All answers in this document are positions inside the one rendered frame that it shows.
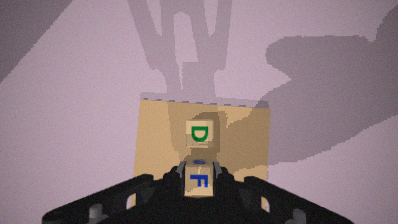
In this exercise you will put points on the beige letter block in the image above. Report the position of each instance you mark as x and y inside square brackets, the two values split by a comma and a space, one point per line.
[199, 177]
[200, 133]

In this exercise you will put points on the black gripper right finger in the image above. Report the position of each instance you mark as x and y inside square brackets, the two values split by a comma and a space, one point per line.
[284, 206]

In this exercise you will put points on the tan flat mat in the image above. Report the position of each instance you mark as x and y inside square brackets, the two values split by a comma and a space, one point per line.
[241, 138]

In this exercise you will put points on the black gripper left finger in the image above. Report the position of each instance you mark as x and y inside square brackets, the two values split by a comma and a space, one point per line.
[105, 203]

